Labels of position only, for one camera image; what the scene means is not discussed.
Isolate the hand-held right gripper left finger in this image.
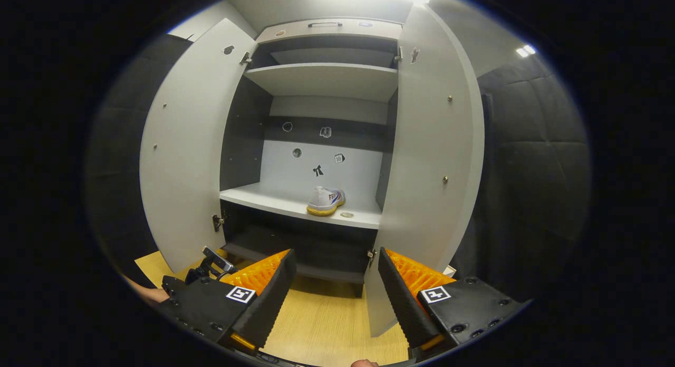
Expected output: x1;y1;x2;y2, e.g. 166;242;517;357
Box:
158;249;297;356

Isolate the grey cabinet door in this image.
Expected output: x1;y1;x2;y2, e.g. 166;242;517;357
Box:
139;18;259;274
363;6;486;338

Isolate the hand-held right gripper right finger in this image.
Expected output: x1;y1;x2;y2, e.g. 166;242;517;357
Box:
378;247;523;360

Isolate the white striped shoe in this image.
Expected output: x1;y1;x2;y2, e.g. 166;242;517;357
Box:
306;186;347;217

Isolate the black backdrop cloth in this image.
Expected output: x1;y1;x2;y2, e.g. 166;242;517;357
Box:
87;34;592;305

